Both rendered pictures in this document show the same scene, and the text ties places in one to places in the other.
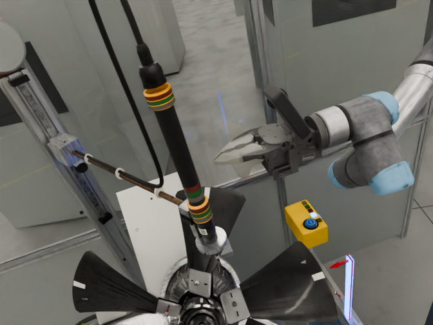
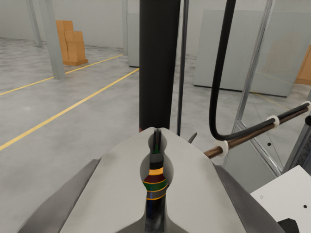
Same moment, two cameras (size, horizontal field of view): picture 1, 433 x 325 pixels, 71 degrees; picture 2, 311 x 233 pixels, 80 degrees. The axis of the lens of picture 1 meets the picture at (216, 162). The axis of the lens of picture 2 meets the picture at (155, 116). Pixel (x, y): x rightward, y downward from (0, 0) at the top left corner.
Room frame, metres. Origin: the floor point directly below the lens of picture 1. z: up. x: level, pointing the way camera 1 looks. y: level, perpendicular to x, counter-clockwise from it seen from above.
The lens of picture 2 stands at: (0.48, -0.12, 1.73)
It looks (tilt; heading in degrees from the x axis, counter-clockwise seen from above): 27 degrees down; 96
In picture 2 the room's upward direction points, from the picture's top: 3 degrees clockwise
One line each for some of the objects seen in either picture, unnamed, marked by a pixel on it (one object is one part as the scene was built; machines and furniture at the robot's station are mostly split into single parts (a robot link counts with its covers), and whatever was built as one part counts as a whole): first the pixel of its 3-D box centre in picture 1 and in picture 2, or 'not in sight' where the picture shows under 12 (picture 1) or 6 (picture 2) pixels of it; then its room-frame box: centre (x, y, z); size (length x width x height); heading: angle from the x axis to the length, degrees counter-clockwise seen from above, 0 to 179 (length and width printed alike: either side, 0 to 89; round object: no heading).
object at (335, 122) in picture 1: (326, 127); not in sight; (0.49, -0.23, 1.64); 0.08 x 0.05 x 0.08; 6
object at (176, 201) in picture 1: (119, 174); (272, 124); (0.69, 0.26, 1.54); 0.54 x 0.01 x 0.01; 41
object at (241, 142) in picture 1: (236, 156); (181, 197); (0.49, -0.04, 1.63); 0.09 x 0.03 x 0.06; 96
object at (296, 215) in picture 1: (305, 224); not in sight; (0.79, -0.27, 1.02); 0.16 x 0.10 x 0.11; 6
